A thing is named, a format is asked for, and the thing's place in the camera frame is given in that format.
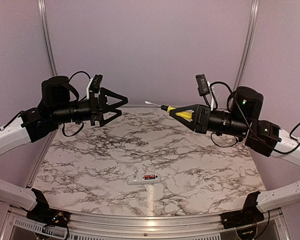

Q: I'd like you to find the aluminium frame post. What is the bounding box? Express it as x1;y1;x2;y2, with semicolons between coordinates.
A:
37;0;58;76
233;0;260;90

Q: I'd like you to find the right aluminium frame post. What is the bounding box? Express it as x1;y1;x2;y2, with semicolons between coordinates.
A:
233;0;260;90

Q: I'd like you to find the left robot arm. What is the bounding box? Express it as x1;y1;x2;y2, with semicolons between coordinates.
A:
0;74;128;156

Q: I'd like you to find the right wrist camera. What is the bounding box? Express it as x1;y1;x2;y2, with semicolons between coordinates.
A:
195;74;218;111

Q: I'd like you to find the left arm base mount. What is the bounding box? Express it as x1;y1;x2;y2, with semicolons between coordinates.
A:
26;188;70;240

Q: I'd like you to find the white remote control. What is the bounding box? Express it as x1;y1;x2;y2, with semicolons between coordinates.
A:
126;173;161;186

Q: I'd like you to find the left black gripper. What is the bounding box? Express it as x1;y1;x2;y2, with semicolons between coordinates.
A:
50;86;128;127

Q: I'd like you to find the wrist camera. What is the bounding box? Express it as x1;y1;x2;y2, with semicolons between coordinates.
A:
86;74;103;100
195;74;218;111

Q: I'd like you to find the yellow handled screwdriver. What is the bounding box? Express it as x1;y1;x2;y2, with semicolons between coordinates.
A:
144;100;194;121

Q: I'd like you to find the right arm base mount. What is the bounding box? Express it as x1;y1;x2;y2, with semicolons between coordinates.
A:
220;191;270;240

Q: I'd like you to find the red black battery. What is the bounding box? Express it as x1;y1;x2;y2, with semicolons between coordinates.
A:
143;174;158;180

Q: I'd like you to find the front aluminium rail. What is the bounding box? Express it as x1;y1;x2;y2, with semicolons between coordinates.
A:
0;209;290;240

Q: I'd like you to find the left aluminium frame post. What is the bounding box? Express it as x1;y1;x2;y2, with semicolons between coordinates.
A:
37;0;58;76

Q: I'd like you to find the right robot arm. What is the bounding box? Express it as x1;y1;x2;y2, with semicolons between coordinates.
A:
166;86;300;224

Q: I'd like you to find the white battery cover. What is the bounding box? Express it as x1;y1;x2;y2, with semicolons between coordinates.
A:
239;166;246;177

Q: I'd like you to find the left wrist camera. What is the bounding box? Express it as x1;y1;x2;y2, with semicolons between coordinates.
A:
86;74;103;100

